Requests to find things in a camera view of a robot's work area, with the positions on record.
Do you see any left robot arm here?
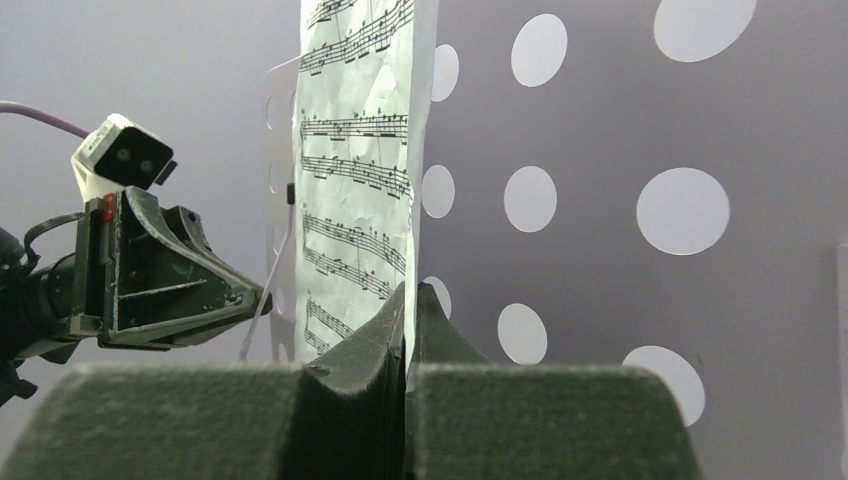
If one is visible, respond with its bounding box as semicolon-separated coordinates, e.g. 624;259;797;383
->
1;187;273;401

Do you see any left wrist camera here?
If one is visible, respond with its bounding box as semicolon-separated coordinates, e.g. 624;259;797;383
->
71;113;177;202

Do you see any white sheet music page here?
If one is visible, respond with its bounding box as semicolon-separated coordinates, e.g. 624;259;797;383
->
293;0;438;362

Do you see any lilac music stand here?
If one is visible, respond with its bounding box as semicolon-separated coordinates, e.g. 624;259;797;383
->
238;0;848;480

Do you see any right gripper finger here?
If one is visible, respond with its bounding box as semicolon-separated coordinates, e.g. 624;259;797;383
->
406;283;702;479

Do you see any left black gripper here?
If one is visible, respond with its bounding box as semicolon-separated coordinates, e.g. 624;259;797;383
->
1;187;405;479

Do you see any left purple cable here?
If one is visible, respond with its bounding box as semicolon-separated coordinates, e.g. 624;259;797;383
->
0;100;91;140

